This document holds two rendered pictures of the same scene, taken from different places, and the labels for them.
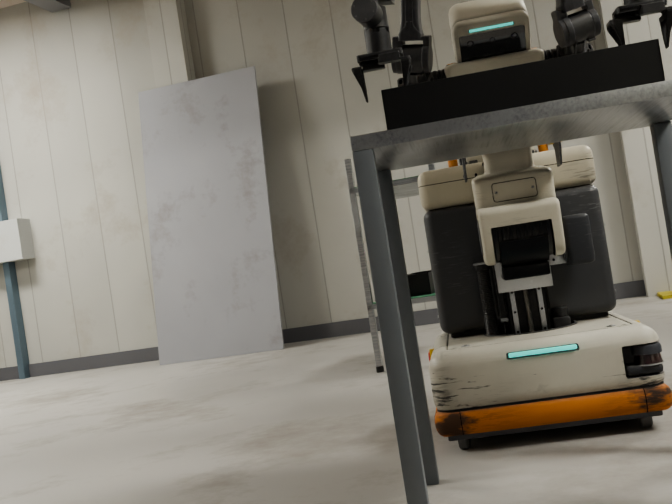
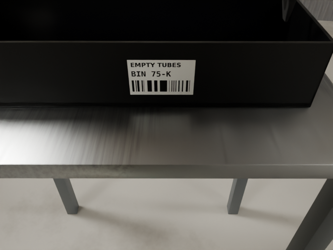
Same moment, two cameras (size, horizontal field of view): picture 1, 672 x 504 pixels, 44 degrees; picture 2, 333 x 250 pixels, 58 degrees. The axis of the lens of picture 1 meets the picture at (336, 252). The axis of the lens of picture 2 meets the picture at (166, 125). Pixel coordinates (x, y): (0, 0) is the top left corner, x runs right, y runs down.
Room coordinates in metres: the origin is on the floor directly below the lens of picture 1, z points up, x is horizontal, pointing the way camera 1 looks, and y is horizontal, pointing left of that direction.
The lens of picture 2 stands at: (2.26, -0.45, 1.10)
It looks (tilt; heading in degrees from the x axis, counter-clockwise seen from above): 42 degrees down; 172
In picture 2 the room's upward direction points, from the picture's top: straight up
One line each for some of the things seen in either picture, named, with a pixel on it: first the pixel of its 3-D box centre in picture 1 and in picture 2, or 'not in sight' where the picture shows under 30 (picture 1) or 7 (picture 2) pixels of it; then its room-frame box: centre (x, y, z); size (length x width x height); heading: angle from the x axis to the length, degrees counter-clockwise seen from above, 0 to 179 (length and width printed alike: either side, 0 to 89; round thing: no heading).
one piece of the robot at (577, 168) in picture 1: (512, 230); not in sight; (2.64, -0.56, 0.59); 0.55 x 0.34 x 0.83; 82
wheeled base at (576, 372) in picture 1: (536, 367); not in sight; (2.55, -0.55, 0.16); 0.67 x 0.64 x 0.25; 172
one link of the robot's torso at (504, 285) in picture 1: (542, 244); not in sight; (2.37, -0.59, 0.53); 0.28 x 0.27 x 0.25; 82
